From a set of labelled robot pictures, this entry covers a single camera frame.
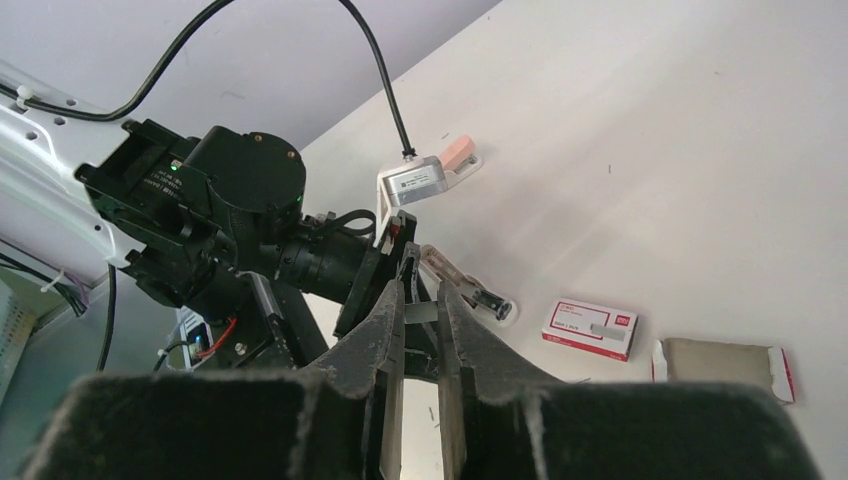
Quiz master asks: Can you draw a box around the staple strip in tray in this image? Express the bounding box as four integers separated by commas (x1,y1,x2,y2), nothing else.
404,301,438,325

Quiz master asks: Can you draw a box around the left controller board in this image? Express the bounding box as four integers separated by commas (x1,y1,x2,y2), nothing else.
176,307,213,370

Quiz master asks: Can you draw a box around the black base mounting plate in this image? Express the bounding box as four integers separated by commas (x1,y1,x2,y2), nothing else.
197,273,329,371

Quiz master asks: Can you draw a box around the pink stapler top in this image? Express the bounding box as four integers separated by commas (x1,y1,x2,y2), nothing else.
439,135,483,188

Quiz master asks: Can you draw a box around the staple strip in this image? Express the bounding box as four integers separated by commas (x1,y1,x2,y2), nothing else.
590,323,629,342
404,301,438,325

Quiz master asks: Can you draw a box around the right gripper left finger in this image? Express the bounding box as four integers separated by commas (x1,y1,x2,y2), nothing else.
23,280,405,479

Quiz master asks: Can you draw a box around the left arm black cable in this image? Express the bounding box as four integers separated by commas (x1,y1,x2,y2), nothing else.
0,0,419,160

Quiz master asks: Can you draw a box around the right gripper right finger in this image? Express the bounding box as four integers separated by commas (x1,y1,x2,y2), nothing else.
436,284,821,479

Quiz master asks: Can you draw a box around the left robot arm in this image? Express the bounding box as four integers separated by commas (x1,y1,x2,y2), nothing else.
1,64,418,334

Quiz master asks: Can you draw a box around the white stapler base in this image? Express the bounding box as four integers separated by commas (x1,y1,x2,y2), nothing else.
419,244,519,329

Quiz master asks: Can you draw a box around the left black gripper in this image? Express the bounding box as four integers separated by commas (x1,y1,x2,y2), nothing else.
178,126,431,337

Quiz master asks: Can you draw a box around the staple box tray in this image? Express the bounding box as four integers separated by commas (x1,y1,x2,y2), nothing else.
652,337,796,405

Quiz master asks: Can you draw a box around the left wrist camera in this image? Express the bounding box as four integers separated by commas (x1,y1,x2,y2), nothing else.
374,156,448,246

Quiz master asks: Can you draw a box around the red white staple box sleeve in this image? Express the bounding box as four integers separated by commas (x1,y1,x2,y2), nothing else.
541,299,639,362

